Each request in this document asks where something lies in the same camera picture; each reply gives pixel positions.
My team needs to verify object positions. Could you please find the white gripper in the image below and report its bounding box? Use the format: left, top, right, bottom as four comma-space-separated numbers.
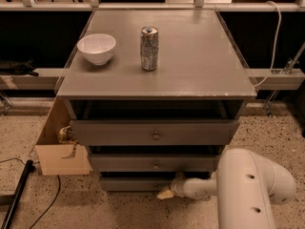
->
156, 172, 186, 200

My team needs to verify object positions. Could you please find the grey bottom drawer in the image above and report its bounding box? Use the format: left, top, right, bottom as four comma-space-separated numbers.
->
100, 177, 173, 192

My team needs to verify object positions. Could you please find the grey drawer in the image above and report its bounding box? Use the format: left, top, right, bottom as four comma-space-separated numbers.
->
70, 120, 239, 146
91, 154, 219, 172
100, 177, 173, 192

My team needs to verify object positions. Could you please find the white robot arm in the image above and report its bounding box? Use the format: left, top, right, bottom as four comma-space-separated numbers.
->
157, 148, 296, 229

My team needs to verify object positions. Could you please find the grey top drawer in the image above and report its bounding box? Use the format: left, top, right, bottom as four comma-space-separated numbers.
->
70, 120, 239, 146

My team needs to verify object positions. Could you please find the grey middle drawer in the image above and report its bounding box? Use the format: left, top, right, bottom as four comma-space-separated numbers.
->
91, 154, 219, 172

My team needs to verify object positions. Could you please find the grey drawer cabinet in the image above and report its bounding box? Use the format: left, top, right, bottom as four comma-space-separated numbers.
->
57, 10, 256, 179

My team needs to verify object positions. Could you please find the open cardboard box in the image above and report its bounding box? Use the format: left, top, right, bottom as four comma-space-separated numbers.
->
35, 98, 92, 176

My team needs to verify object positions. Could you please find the crumpled item in box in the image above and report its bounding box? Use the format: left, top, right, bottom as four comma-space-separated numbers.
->
57, 126, 77, 144

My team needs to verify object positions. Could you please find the silver drink can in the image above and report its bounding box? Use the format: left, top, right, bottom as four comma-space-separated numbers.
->
140, 26, 159, 72

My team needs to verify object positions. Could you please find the black floor pole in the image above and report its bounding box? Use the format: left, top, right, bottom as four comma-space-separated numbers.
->
0, 160, 35, 229

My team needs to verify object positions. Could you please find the white ceramic bowl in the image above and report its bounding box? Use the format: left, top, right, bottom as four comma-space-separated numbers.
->
77, 33, 116, 65

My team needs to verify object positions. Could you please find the metal clamp bracket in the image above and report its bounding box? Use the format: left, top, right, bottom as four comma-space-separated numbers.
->
263, 41, 305, 117

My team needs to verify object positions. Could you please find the black floor cable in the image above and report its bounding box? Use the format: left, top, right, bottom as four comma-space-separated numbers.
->
0, 156, 62, 229

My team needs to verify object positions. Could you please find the metal frame rail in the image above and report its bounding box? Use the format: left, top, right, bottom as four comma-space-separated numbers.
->
0, 68, 305, 90

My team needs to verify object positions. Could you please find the white hanging cable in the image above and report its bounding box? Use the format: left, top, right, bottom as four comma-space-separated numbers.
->
253, 0, 283, 89

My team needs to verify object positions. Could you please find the black object on rail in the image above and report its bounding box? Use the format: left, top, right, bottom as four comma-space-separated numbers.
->
0, 60, 39, 76

